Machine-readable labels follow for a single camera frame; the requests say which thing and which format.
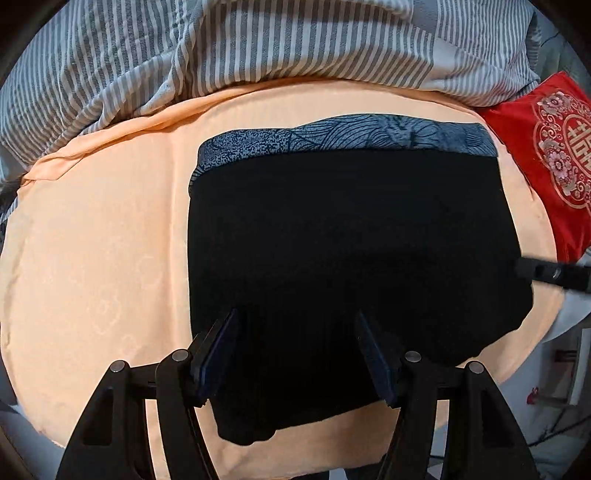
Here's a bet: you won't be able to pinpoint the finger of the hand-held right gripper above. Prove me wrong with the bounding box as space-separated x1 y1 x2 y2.
514 257 591 293

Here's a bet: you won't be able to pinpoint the black pants with grey lining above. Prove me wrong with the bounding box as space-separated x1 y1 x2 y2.
187 115 535 446

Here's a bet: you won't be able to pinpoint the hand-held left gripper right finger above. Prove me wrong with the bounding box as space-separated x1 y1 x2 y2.
355 311 542 480

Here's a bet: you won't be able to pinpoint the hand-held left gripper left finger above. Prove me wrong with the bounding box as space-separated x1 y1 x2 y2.
55 308 242 480

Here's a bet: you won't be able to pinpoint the red embroidered pillow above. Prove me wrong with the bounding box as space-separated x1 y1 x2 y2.
475 71 591 265

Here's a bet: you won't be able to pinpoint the white wooden furniture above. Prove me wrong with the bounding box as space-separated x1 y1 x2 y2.
551 323 591 408

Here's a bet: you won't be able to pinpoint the orange bed sheet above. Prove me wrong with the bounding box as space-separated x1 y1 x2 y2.
0 78 568 480

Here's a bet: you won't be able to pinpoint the grey white striped duvet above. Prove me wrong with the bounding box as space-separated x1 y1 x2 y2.
0 0 544 217

